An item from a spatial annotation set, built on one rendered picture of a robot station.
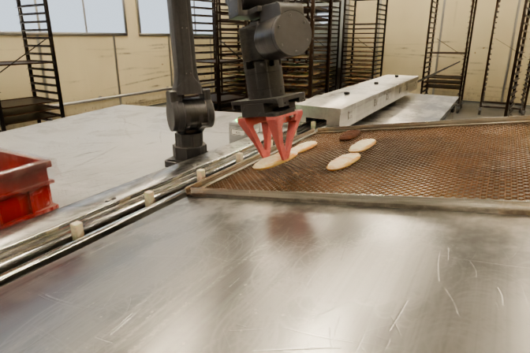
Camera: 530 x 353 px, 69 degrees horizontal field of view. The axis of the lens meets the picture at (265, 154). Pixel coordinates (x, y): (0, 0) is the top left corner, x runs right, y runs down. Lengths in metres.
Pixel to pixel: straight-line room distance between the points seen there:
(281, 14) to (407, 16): 7.38
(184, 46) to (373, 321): 0.78
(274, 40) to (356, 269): 0.30
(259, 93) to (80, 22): 5.41
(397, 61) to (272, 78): 7.35
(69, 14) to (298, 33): 5.41
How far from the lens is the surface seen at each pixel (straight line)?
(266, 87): 0.57
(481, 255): 0.38
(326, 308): 0.31
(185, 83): 0.94
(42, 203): 0.81
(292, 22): 0.52
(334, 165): 0.65
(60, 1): 5.81
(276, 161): 0.59
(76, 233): 0.64
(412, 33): 7.84
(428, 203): 0.46
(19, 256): 0.63
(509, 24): 7.69
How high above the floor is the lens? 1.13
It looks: 17 degrees down
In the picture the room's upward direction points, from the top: straight up
